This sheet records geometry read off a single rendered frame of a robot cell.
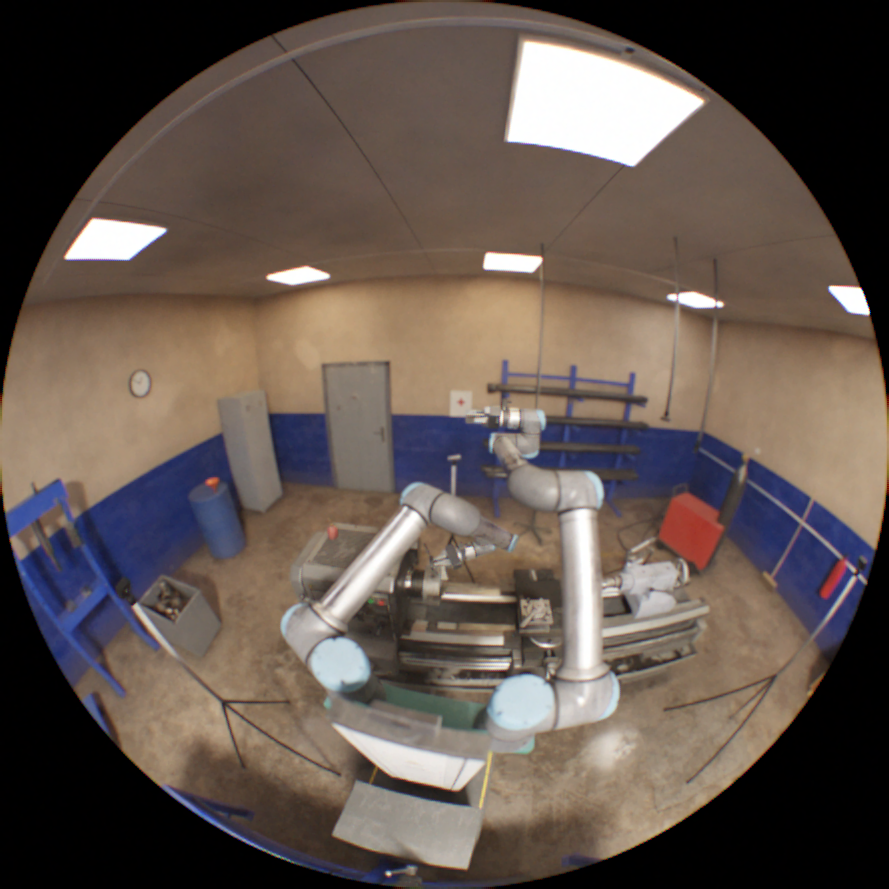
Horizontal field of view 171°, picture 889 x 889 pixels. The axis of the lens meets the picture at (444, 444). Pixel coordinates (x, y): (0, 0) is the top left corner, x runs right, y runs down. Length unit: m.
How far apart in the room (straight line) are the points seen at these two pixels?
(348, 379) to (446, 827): 4.81
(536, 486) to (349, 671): 0.70
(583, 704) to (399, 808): 1.03
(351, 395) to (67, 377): 3.92
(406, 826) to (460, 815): 0.23
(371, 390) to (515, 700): 4.25
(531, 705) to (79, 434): 3.88
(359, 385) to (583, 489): 4.04
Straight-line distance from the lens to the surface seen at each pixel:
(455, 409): 4.25
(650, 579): 2.16
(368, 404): 4.58
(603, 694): 0.88
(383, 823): 1.63
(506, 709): 0.79
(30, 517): 3.18
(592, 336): 4.62
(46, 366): 3.69
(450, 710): 1.06
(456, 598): 2.12
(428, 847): 1.63
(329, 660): 0.87
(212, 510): 4.00
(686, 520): 4.25
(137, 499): 4.11
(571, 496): 0.84
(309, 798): 2.60
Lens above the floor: 2.45
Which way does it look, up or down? 20 degrees down
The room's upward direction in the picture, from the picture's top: 1 degrees clockwise
